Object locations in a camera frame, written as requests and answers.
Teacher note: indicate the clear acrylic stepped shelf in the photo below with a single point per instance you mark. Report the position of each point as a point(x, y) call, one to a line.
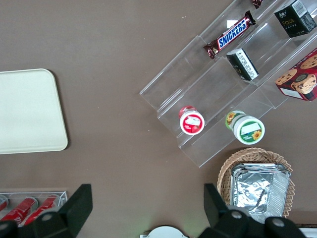
point(173, 81)

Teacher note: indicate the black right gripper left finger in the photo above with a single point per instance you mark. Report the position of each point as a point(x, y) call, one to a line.
point(74, 210)

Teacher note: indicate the white plastic snack bin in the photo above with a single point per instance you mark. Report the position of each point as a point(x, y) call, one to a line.
point(309, 233)

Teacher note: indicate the red lidded yogurt cup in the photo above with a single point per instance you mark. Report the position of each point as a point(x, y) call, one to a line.
point(192, 122)

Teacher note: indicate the green lidded sunflower cup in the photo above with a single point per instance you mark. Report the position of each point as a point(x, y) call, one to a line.
point(248, 130)

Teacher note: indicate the clear acrylic bottle rack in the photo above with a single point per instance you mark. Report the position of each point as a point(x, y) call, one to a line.
point(63, 196)

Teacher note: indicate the small black carton box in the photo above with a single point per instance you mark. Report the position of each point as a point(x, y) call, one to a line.
point(294, 21)
point(244, 64)

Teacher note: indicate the Snickers chocolate bar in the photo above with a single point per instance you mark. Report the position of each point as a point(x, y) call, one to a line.
point(231, 34)
point(257, 3)

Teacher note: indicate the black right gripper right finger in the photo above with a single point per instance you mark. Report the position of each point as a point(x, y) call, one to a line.
point(215, 210)

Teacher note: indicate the red chocolate chip cookie box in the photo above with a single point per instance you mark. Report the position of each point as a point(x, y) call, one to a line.
point(302, 79)

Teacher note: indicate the light wicker basket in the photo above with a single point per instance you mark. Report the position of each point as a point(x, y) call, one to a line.
point(247, 155)

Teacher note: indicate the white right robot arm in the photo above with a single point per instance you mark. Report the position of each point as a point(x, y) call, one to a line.
point(166, 233)

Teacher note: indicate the cream plastic tray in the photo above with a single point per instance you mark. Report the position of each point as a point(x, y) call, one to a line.
point(29, 111)

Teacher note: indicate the red cola bottle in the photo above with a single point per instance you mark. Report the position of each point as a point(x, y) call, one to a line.
point(40, 209)
point(19, 209)
point(2, 203)

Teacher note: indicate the aluminium foil tray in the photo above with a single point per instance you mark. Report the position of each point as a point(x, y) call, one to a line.
point(257, 165)
point(255, 193)

